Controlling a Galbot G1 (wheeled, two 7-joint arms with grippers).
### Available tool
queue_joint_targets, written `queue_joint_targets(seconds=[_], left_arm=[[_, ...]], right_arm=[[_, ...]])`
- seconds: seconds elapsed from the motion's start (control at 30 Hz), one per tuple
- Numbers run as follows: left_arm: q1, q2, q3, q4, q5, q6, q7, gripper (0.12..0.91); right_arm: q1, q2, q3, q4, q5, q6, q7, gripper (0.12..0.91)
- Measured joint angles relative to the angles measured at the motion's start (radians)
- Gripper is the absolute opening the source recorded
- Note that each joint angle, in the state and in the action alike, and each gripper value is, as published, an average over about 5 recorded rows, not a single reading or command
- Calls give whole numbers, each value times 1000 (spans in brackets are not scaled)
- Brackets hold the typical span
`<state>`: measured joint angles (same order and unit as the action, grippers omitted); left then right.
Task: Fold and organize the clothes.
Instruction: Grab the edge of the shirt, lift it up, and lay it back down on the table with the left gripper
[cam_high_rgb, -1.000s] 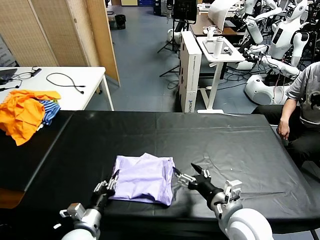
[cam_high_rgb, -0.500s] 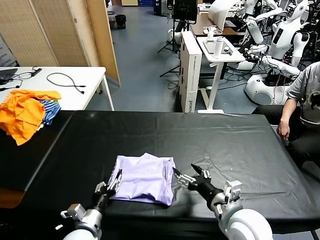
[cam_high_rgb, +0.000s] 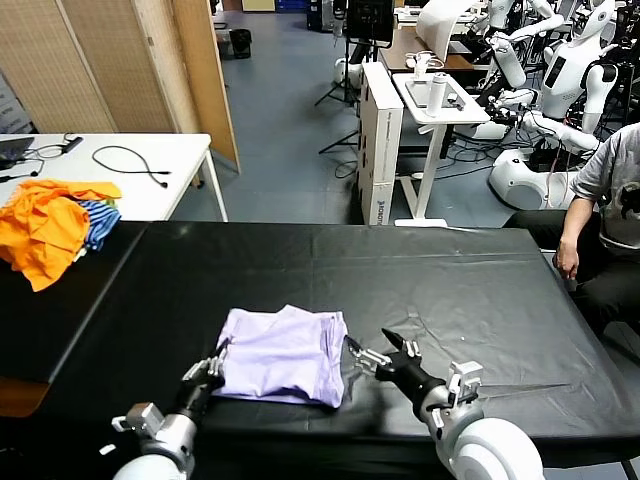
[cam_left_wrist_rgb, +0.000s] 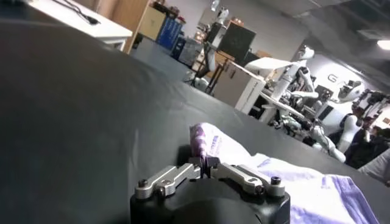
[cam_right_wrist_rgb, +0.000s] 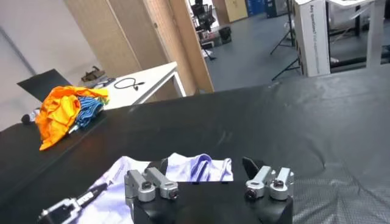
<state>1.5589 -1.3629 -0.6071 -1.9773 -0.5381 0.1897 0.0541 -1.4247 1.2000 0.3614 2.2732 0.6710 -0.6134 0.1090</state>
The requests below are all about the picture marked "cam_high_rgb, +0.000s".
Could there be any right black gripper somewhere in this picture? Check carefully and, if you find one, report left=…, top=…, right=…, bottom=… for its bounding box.
left=343, top=327, right=436, bottom=401

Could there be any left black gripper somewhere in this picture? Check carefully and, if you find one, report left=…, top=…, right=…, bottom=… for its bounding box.
left=172, top=338, right=232, bottom=421

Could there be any lavender t-shirt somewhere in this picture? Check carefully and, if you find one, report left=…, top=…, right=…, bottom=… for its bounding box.
left=212, top=303, right=350, bottom=409

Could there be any person's right forearm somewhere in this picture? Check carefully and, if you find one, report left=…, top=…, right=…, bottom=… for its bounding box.
left=558, top=196, right=596, bottom=246

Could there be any small white robot base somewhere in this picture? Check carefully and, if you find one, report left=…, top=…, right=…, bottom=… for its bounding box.
left=333, top=58, right=364, bottom=85

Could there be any person's right hand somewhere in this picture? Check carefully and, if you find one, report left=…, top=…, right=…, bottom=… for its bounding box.
left=554, top=238, right=582, bottom=282

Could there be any black table cover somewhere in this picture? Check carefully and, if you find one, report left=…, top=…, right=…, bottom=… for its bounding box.
left=47, top=221, right=640, bottom=454

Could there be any blue striped garment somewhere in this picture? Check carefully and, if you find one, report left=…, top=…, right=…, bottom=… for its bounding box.
left=74, top=198, right=123, bottom=251

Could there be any tall white cardboard box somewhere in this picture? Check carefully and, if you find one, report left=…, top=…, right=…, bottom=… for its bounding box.
left=357, top=62, right=405, bottom=226

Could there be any orange garment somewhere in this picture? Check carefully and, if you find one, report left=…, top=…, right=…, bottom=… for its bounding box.
left=0, top=178, right=124, bottom=293

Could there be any white table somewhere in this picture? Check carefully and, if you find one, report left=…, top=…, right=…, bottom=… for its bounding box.
left=0, top=132, right=230, bottom=223

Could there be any white standing desk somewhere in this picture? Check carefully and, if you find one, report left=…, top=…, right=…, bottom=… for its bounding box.
left=393, top=72, right=492, bottom=229

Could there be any white bottle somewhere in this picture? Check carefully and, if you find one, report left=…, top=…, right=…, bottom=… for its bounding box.
left=425, top=72, right=450, bottom=118

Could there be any grey tablet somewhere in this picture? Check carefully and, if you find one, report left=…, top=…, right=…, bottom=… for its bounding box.
left=404, top=79, right=466, bottom=110

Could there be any black tripod stand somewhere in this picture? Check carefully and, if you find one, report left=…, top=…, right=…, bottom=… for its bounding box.
left=314, top=37, right=364, bottom=109

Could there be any white headset on stand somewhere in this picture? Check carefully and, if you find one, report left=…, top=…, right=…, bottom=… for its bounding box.
left=405, top=51, right=446, bottom=81

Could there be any seated person grey t-shirt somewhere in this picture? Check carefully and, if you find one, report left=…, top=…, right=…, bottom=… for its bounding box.
left=502, top=123, right=640, bottom=351

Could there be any black laptop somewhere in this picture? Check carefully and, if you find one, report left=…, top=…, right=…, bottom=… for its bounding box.
left=0, top=137, right=36, bottom=171

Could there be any brown wooden desk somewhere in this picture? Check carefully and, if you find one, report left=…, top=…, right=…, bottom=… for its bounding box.
left=378, top=27, right=494, bottom=74

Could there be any wooden folding screen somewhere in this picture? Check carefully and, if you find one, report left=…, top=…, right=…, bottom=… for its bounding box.
left=0, top=0, right=242, bottom=174

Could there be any black waste bin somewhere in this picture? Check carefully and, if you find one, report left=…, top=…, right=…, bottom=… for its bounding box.
left=229, top=29, right=254, bottom=60

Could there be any white humanoid robot black screen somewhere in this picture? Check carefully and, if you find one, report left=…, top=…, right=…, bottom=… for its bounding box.
left=469, top=0, right=621, bottom=211

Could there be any white curved panel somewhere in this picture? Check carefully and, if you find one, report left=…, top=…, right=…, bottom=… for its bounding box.
left=417, top=0, right=481, bottom=64

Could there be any black monitor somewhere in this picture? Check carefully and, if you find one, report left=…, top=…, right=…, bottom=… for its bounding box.
left=345, top=0, right=396, bottom=50

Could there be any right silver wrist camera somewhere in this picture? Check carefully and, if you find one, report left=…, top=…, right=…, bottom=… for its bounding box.
left=446, top=360, right=485, bottom=404

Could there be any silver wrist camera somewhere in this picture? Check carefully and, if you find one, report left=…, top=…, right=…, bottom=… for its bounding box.
left=110, top=402, right=166, bottom=441
left=446, top=360, right=485, bottom=404

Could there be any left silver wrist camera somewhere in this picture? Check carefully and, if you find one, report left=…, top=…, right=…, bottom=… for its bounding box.
left=110, top=402, right=166, bottom=441

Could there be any black looped cable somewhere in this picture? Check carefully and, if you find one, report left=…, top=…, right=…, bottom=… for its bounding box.
left=92, top=144, right=173, bottom=189

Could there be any black cable with adapter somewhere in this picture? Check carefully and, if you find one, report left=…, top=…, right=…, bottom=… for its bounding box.
left=19, top=132, right=85, bottom=161

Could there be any thin black earphone cable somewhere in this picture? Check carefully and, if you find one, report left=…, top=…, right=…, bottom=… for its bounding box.
left=0, top=158, right=46, bottom=184

